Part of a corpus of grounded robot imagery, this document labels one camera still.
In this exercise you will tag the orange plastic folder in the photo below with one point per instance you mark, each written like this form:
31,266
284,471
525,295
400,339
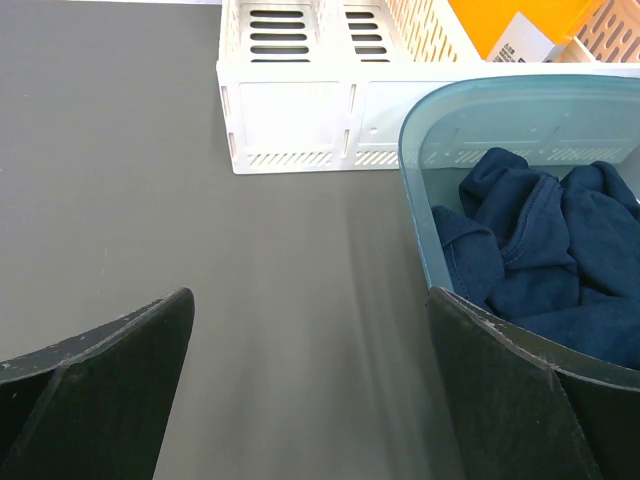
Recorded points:
486,21

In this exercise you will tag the translucent teal plastic bin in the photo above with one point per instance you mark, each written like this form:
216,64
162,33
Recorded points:
555,122

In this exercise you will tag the navy blue t shirt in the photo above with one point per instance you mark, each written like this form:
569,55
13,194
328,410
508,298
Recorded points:
557,256

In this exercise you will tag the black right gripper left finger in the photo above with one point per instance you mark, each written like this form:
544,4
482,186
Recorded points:
96,405

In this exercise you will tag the white slotted file organizer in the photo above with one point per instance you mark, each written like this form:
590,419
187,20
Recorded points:
325,85

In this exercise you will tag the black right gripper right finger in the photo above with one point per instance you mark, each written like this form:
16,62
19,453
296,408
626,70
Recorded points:
524,407

